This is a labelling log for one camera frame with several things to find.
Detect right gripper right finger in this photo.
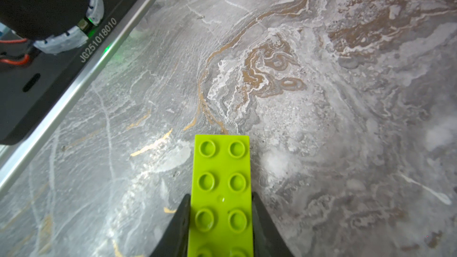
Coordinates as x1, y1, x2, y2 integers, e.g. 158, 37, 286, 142
252, 192, 293, 257

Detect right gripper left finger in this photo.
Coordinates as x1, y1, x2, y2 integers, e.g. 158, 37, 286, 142
150, 194, 191, 257

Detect green lego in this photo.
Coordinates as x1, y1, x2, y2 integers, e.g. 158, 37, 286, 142
188, 134, 254, 257

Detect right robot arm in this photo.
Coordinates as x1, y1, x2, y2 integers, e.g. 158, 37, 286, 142
1, 0, 283, 257

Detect aluminium front rail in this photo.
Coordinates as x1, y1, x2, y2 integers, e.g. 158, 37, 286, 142
1, 0, 156, 195

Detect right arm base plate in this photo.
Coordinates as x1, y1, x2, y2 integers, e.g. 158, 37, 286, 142
1, 0, 139, 145

